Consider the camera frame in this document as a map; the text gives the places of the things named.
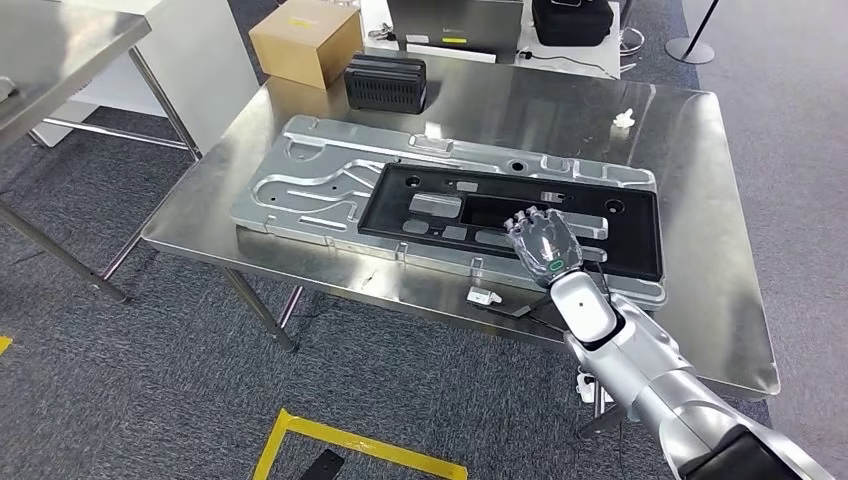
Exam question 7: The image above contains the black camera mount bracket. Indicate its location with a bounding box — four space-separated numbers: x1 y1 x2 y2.
490 294 558 321

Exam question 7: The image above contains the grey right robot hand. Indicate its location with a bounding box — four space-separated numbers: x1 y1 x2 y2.
503 206 584 289

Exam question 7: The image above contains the black plastic plate part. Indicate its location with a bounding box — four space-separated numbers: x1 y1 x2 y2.
357 163 665 283

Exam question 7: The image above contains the grey base stanchion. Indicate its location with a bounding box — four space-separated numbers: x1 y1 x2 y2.
665 0 721 66

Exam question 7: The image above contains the white power strip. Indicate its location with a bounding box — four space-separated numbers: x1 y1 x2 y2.
574 370 617 405

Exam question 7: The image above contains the stamped silver metal panel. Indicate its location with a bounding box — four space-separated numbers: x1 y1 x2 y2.
229 114 669 311

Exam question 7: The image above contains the black bag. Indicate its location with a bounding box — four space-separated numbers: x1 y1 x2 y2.
531 0 615 48

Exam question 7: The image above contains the steel workbench table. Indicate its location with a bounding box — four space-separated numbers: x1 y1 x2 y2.
140 47 782 439

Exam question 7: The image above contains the steel side table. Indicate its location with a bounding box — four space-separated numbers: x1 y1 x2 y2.
0 0 203 306

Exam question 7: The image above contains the black robot body part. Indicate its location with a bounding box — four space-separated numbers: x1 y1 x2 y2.
299 449 346 480

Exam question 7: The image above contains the white table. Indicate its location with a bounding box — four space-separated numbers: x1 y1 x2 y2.
360 0 624 81

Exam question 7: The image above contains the thin black table cable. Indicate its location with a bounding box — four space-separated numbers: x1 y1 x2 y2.
519 49 621 73

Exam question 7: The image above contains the black ribbed device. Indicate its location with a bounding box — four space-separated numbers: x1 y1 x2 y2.
343 52 429 115

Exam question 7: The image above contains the brown cardboard box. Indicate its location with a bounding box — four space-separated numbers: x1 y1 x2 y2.
248 0 364 91

